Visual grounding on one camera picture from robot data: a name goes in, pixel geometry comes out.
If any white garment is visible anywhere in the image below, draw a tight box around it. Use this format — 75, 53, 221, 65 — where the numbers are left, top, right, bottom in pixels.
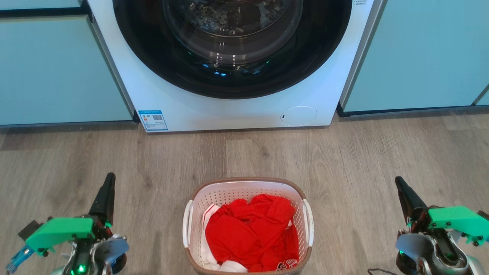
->
200, 204, 249, 273

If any narrow pale green cabinet panel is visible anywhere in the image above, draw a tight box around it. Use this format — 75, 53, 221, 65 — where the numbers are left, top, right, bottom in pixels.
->
0, 0, 84, 11

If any black round washer door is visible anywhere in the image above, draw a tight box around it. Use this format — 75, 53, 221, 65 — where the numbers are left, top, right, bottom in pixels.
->
113, 0, 353, 100

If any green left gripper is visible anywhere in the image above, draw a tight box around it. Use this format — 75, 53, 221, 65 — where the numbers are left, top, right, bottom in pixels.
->
18, 173, 116, 256

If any white front-load washing machine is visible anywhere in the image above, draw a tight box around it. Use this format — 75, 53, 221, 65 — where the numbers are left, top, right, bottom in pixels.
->
87, 0, 383, 133

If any red mesh garment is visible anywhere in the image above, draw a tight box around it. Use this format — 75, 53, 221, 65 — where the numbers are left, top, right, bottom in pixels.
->
205, 194, 300, 272

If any white perforated laundry basket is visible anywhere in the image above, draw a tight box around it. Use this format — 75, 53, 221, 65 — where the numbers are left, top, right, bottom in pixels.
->
183, 177, 314, 275

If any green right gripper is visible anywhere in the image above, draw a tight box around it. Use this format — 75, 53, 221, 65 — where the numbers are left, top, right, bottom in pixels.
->
395, 176, 489, 246

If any blue energy label sticker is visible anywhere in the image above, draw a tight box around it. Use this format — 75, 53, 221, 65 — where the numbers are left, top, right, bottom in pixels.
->
138, 110, 169, 132

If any round white filter cover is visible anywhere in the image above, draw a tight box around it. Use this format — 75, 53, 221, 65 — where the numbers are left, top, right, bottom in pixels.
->
280, 106, 318, 127

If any pale green cabinet door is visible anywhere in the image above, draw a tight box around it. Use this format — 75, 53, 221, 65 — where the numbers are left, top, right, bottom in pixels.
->
474, 86, 489, 107
339, 0, 489, 116
0, 15, 135, 127

